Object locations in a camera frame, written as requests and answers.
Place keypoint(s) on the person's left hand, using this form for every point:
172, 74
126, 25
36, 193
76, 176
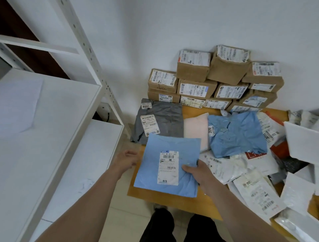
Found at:
125, 162

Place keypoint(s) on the pile of white mailers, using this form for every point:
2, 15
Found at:
256, 194

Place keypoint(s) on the stack of cardboard boxes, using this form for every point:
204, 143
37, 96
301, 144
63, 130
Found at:
224, 69

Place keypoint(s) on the tall brown box double label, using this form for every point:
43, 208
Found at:
192, 102

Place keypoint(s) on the person's right forearm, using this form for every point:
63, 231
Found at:
241, 217

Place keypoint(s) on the blue plastic mailer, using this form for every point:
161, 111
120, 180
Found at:
236, 134

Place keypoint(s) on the black bubble mailer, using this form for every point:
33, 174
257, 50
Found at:
294, 164

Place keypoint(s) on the grey poly mailer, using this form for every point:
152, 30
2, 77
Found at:
169, 119

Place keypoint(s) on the brown box white barcode label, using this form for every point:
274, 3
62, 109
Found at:
266, 69

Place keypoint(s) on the person's left forearm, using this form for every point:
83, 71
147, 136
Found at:
84, 207

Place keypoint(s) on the white printed label sticker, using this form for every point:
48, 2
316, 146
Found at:
86, 185

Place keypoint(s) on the person's black trousers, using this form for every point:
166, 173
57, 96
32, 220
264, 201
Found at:
159, 227

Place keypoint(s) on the smooth light blue mailer package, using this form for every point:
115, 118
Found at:
149, 169

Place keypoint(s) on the white metal shelf rack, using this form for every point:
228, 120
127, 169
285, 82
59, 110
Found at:
49, 124

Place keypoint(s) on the white bubble mailer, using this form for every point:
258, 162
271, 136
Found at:
301, 142

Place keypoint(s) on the brown box large label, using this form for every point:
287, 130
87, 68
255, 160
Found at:
162, 78

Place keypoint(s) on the cream mailer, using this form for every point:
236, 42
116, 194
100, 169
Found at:
195, 129

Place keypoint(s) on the wooden table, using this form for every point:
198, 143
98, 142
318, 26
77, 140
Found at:
174, 202

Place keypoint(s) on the person's right hand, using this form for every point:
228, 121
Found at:
203, 178

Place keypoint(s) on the white wall socket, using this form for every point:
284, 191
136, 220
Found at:
104, 107

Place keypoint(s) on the INS BAHA cardboard box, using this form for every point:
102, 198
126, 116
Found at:
154, 96

